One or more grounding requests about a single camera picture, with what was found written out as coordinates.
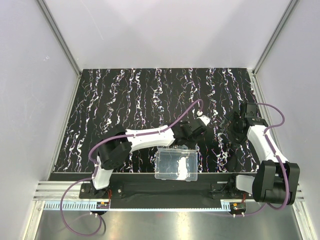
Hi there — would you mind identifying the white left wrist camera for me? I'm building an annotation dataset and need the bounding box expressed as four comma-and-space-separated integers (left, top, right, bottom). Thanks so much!
196, 110, 211, 126

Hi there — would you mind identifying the aluminium frame profile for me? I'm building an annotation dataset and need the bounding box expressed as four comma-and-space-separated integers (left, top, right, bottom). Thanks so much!
36, 0, 83, 78

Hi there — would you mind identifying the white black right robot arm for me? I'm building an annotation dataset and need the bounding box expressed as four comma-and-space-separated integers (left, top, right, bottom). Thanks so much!
226, 102, 300, 210

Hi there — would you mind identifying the clear plastic organizer box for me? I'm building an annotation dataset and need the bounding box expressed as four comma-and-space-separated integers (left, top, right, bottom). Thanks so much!
154, 145, 198, 182

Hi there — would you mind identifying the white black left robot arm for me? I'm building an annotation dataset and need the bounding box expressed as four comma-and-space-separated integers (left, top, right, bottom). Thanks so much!
89, 116, 210, 191

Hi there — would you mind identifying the grey cable duct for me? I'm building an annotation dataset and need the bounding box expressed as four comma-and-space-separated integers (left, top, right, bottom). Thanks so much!
43, 199, 231, 213

